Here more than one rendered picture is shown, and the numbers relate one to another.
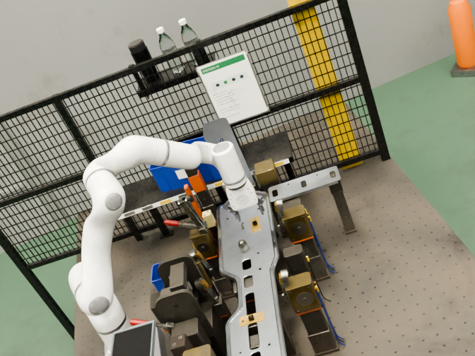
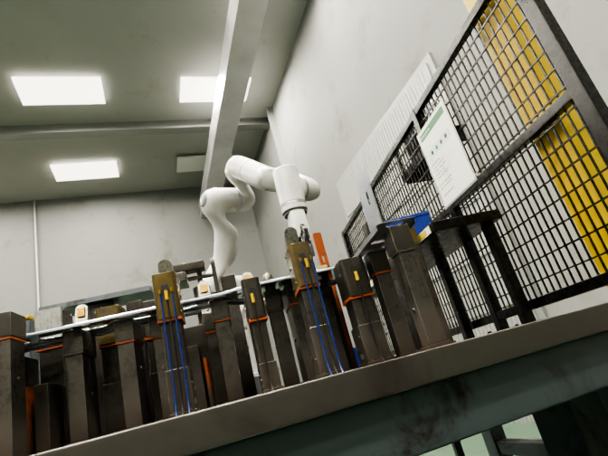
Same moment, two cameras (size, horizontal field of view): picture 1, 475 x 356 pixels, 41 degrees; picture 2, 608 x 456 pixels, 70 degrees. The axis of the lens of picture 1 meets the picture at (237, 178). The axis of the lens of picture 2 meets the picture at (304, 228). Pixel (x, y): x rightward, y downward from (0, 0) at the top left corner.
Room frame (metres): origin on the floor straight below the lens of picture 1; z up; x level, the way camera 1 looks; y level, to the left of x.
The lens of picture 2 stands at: (1.43, -1.18, 0.69)
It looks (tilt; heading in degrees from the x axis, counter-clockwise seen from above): 20 degrees up; 66
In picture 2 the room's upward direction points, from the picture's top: 15 degrees counter-clockwise
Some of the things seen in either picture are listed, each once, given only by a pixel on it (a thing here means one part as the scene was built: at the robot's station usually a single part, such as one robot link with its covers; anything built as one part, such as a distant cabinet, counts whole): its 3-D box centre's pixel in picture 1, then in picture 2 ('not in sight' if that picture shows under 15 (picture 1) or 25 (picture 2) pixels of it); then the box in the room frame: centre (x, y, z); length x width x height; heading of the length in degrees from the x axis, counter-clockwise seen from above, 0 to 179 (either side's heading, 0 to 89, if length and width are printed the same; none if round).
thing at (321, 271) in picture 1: (309, 244); (313, 309); (1.84, -0.15, 0.87); 0.12 x 0.07 x 0.35; 79
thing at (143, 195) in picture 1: (193, 178); (410, 266); (2.40, 0.18, 1.01); 0.90 x 0.22 x 0.03; 79
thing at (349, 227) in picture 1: (341, 203); (414, 286); (2.02, -0.34, 0.84); 0.05 x 0.05 x 0.29; 79
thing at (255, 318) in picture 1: (251, 318); not in sight; (1.48, 0.14, 1.01); 0.08 x 0.04 x 0.01; 79
